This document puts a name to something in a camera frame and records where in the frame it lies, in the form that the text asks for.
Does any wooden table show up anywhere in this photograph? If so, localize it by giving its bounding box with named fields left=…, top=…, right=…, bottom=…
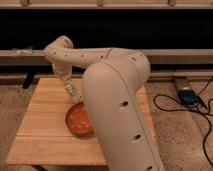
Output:
left=5, top=77, right=162, bottom=167

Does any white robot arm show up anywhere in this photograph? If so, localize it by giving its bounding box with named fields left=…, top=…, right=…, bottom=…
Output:
left=44, top=36, right=165, bottom=171

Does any blue power adapter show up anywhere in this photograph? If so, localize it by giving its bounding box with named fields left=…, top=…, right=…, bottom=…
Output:
left=178, top=89, right=199, bottom=105

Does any black cable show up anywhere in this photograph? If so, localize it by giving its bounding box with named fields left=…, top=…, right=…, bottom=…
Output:
left=152, top=78, right=213, bottom=168

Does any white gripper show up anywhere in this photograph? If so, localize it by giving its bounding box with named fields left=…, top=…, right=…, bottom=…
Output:
left=64, top=78, right=82, bottom=104

